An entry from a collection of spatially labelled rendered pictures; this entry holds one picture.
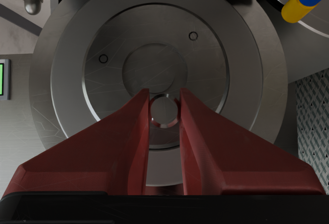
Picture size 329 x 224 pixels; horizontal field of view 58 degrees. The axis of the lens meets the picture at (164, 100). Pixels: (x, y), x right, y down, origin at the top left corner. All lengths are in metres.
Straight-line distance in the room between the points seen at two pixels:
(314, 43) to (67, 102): 0.15
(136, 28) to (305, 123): 0.30
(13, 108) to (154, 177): 0.43
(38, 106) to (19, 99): 0.38
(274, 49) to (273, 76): 0.02
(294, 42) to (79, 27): 0.13
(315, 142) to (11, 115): 0.46
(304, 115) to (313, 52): 0.21
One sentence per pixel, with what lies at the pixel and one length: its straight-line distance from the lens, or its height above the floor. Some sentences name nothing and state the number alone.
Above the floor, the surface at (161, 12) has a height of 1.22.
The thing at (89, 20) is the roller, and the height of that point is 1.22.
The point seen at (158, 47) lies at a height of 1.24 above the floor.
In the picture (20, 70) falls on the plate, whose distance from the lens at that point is 0.56.
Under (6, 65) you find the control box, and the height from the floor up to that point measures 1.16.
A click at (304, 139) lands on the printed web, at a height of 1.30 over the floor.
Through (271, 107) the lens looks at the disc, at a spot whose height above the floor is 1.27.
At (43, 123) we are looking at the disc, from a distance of 0.18.
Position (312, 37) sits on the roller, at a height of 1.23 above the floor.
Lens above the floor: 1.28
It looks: 6 degrees down
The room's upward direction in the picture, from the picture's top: 178 degrees clockwise
